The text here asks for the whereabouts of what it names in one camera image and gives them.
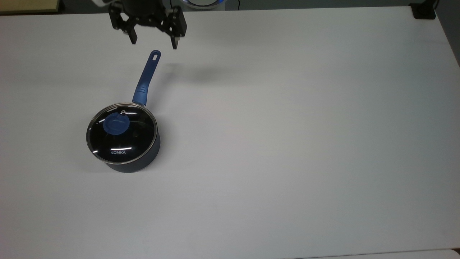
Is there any dark saucepan with blue handle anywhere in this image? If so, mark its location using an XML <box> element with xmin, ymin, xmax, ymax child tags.
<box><xmin>86</xmin><ymin>50</ymin><xmax>162</xmax><ymax>174</ymax></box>

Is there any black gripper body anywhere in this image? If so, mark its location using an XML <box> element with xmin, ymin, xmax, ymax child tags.
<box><xmin>122</xmin><ymin>0</ymin><xmax>172</xmax><ymax>26</ymax></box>

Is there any black camera pole with clamp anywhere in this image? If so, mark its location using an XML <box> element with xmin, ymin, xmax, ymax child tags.
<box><xmin>410</xmin><ymin>3</ymin><xmax>438</xmax><ymax>20</ymax></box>

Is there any tan wooden board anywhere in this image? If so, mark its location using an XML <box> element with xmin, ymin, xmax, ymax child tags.
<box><xmin>0</xmin><ymin>0</ymin><xmax>60</xmax><ymax>15</ymax></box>

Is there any white side table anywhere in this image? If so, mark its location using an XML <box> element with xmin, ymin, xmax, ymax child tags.
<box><xmin>295</xmin><ymin>248</ymin><xmax>460</xmax><ymax>259</ymax></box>

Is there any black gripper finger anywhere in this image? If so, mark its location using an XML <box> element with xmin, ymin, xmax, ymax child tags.
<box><xmin>160</xmin><ymin>5</ymin><xmax>188</xmax><ymax>50</ymax></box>
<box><xmin>109</xmin><ymin>3</ymin><xmax>139</xmax><ymax>45</ymax></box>

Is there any glass lid with blue knob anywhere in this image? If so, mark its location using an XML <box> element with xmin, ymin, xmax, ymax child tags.
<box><xmin>86</xmin><ymin>103</ymin><xmax>159</xmax><ymax>164</ymax></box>

